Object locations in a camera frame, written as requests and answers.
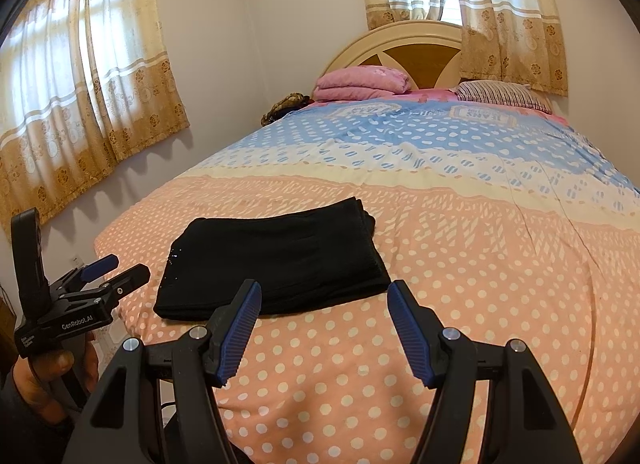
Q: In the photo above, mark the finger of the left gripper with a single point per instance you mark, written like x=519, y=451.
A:
x=126, y=282
x=98, y=269

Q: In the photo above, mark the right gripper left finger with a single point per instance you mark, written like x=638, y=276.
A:
x=156, y=404

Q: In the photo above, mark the black pants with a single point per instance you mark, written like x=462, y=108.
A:
x=304, y=261

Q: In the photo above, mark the left hand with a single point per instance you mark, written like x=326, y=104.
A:
x=32, y=379

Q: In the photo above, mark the polka dot bed cover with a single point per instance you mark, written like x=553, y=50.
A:
x=507, y=225

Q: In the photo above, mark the beige curtain side window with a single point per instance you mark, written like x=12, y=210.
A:
x=85, y=84

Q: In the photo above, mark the brown patterned bag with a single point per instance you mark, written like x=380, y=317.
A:
x=291, y=103

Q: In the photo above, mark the pink bed sheet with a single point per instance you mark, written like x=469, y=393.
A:
x=446, y=95

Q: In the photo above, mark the striped pillow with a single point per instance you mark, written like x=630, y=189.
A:
x=502, y=93

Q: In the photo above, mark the folded pink blanket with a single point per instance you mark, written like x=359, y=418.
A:
x=358, y=83

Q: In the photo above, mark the beige wooden headboard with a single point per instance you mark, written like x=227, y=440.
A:
x=428, y=52

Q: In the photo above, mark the beige curtain back window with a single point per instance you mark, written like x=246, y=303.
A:
x=508, y=40

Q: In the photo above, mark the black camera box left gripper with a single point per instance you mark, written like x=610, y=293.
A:
x=33, y=286

